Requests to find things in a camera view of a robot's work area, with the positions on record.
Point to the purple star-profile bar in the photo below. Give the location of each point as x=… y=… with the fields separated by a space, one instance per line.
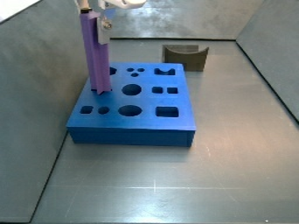
x=97 y=51

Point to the blue foam shape board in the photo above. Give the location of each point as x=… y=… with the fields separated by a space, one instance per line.
x=146 y=111

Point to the dark curved fixture stand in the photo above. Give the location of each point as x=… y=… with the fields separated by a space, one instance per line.
x=187 y=55

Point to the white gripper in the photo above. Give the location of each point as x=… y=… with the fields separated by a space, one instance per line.
x=105 y=19

